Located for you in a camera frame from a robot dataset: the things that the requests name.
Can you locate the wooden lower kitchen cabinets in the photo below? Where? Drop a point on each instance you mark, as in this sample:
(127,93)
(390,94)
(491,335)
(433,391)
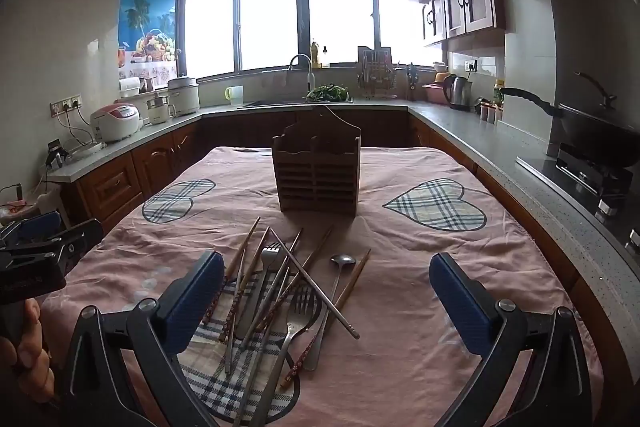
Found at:
(155,157)

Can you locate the steel electric kettle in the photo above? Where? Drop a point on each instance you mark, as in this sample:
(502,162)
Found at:
(459,94)

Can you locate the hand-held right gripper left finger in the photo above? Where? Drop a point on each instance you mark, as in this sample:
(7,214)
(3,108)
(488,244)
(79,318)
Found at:
(197,302)

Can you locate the white wall socket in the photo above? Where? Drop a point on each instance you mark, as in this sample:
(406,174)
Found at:
(471,65)

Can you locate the dark green cup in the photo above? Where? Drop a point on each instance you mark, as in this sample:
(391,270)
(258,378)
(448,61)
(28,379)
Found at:
(481,102)

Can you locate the yellow oil bottle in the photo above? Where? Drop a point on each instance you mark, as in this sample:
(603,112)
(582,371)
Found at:
(314,55)

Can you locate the white and red rice cooker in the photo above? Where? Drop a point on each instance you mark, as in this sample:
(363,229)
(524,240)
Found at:
(117,122)

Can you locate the grey kitchen countertop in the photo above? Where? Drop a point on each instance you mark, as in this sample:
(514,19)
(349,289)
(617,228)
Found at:
(470,132)

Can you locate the orange bowl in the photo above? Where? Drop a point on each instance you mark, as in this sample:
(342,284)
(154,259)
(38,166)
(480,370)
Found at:
(441,78)

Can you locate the black phone stand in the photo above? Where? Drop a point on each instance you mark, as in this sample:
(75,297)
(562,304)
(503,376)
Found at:
(57,154)

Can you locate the white paper towel roll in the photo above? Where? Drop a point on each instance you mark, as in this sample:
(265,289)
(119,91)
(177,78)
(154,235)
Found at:
(130,86)

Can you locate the large white cooker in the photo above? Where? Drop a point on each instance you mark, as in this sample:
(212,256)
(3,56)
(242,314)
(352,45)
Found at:
(184,99)

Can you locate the kitchen sink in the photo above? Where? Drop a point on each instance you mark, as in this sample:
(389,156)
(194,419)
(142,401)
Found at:
(280,103)

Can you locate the silver metal spoon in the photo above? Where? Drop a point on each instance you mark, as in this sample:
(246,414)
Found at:
(342,261)

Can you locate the gas stove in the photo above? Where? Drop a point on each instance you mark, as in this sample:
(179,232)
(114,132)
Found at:
(590,177)

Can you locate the blue fruit print blind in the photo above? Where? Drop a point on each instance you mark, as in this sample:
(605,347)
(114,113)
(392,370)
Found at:
(145,17)

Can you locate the wooden utensil holder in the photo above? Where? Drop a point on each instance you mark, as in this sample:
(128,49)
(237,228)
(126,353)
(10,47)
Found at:
(315,177)

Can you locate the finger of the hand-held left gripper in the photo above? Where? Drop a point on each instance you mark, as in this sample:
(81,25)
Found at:
(80,239)
(42,224)

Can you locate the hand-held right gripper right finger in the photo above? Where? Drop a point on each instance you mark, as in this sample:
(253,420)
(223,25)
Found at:
(457,302)

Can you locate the person's left hand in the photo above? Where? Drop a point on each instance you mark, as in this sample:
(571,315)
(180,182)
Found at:
(30,347)

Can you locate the small white electric pot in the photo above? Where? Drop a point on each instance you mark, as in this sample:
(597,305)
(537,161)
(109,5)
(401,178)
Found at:
(160,109)

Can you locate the pink heart-print tablecloth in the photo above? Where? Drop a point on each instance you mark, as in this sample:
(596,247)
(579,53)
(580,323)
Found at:
(410,267)

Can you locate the green bottle yellow cap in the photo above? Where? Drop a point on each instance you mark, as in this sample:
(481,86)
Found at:
(498,93)

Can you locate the white bowl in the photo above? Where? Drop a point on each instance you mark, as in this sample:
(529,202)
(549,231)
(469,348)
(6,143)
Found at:
(440,67)

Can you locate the silver metal chopstick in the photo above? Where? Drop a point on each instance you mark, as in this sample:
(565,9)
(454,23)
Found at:
(232,337)
(260,357)
(320,289)

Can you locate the green leafy vegetables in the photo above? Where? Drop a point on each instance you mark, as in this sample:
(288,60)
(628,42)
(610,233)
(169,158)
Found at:
(327,93)

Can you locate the wall socket with plugs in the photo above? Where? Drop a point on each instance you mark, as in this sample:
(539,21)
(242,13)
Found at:
(65,105)

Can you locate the metal dish rack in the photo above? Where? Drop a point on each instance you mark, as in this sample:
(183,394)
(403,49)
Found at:
(377,77)

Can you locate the kitchen window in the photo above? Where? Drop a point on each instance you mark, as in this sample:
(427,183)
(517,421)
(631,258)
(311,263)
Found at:
(270,17)

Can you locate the white power strip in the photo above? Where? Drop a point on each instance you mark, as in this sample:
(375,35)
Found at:
(87,149)

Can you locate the silver kitchen faucet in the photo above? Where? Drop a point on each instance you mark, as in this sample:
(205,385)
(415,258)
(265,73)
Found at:
(309,82)

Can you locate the yellow-green plastic pitcher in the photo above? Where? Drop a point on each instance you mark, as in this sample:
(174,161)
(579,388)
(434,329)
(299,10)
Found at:
(235,96)

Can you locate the silver metal fork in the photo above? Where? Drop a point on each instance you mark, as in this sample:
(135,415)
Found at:
(295,332)
(270,257)

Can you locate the black wok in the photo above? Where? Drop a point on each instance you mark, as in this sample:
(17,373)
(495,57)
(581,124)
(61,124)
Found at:
(590,132)

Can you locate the brown wooden chopstick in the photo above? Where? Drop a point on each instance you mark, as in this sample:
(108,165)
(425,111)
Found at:
(292,247)
(320,243)
(355,274)
(250,266)
(240,252)

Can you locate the pink plastic basin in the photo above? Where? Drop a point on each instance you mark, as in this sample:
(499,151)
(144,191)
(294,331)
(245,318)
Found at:
(434,93)

